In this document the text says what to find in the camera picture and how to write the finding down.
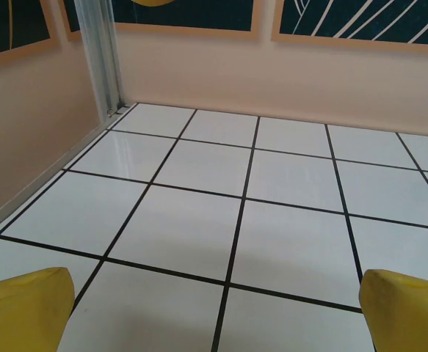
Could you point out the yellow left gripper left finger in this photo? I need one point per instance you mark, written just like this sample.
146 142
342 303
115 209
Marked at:
22 315

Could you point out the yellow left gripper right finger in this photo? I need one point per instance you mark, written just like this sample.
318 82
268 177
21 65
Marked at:
408 319

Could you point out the aluminium side rail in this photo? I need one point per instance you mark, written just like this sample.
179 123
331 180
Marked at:
33 184

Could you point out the aluminium corner post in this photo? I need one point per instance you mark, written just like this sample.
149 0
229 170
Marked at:
100 55

